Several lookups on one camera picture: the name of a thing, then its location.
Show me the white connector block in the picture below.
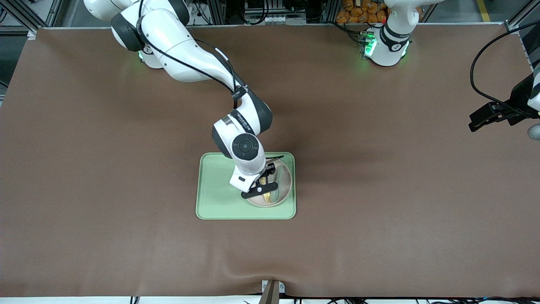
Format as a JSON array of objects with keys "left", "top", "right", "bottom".
[{"left": 248, "top": 14, "right": 286, "bottom": 25}]

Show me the yellow plastic fork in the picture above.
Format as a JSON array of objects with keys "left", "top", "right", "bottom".
[{"left": 259, "top": 177, "right": 273, "bottom": 204}]

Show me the light green rectangular tray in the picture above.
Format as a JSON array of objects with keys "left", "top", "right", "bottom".
[{"left": 195, "top": 152, "right": 296, "bottom": 220}]

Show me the pile of orange items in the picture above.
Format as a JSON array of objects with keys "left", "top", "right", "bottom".
[{"left": 336, "top": 0, "right": 389, "bottom": 24}]

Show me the brown table mat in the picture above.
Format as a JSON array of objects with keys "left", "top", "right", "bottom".
[{"left": 0, "top": 23, "right": 540, "bottom": 299}]

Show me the metal table edge clamp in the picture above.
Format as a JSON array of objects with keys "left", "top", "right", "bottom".
[{"left": 261, "top": 280, "right": 286, "bottom": 304}]

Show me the round white plate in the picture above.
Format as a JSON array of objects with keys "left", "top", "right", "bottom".
[{"left": 245, "top": 158, "right": 292, "bottom": 209}]

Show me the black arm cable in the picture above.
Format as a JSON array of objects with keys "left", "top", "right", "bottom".
[
  {"left": 470, "top": 20, "right": 540, "bottom": 117},
  {"left": 137, "top": 0, "right": 245, "bottom": 111}
]

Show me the aluminium frame post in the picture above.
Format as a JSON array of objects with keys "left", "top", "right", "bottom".
[
  {"left": 504, "top": 0, "right": 540, "bottom": 35},
  {"left": 0, "top": 0, "right": 65, "bottom": 39}
]

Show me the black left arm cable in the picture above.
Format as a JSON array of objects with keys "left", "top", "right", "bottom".
[{"left": 470, "top": 20, "right": 540, "bottom": 117}]

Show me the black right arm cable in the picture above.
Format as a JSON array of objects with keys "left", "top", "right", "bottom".
[{"left": 137, "top": 0, "right": 245, "bottom": 111}]

